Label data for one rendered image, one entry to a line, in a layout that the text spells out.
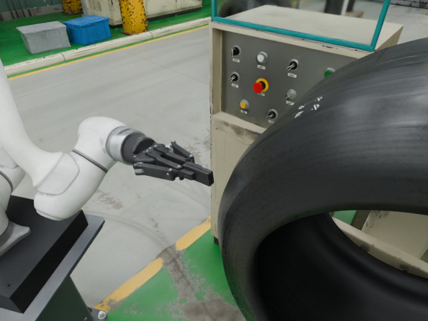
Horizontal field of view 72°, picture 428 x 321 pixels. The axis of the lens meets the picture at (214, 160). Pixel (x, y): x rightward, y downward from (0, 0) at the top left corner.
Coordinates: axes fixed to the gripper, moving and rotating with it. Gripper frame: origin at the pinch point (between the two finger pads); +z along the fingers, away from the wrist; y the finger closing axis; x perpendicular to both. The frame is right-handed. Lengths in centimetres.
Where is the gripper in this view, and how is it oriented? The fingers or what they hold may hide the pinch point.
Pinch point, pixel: (197, 173)
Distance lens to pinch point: 60.3
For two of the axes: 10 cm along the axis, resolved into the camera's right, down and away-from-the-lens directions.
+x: 1.1, 8.3, 5.4
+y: 6.2, -4.8, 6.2
